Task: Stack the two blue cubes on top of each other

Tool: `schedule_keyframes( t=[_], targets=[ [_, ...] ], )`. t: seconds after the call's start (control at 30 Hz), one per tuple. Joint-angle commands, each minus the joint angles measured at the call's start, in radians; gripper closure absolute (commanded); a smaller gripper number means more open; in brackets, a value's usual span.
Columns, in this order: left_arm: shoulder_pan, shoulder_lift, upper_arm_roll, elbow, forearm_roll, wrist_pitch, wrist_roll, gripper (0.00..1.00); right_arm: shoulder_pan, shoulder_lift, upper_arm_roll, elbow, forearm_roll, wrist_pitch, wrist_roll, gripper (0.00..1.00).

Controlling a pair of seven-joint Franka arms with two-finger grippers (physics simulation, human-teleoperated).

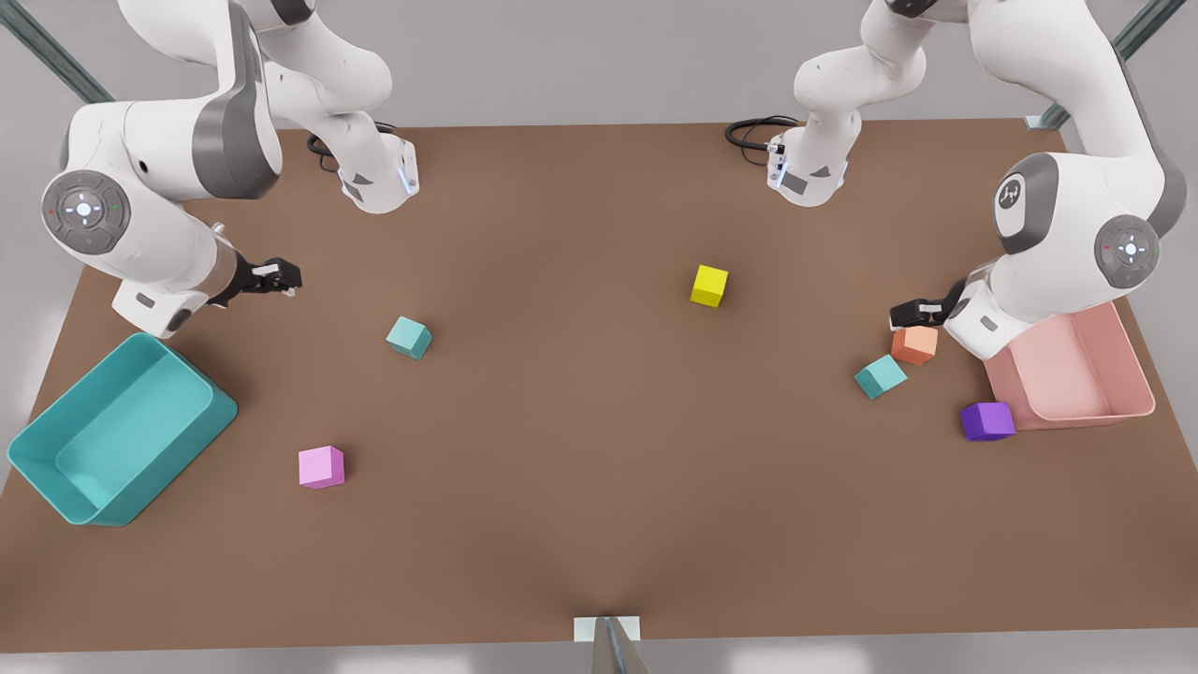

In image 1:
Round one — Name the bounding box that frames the silver frame post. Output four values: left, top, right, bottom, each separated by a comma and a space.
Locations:
573, 615, 650, 674
0, 0, 115, 104
1025, 0, 1188, 130

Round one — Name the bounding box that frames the yellow cube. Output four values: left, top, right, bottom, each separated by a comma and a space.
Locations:
691, 265, 729, 308

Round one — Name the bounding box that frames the orange cube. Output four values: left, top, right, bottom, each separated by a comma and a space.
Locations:
890, 325, 939, 366

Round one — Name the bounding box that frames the pink plastic bin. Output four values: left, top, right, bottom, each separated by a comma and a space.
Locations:
983, 301, 1156, 432

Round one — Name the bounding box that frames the light blue cube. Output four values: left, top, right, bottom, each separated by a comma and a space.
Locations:
854, 354, 908, 401
386, 315, 433, 360

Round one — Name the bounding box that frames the teal plastic bin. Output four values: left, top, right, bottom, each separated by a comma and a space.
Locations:
7, 332, 239, 527

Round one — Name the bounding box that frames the black cable loop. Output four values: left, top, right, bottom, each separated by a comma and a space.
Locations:
724, 116, 801, 168
307, 122, 399, 173

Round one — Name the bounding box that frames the purple cube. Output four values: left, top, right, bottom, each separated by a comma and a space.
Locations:
960, 402, 1016, 443

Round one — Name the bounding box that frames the pink cube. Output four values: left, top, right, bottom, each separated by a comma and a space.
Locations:
299, 446, 345, 491

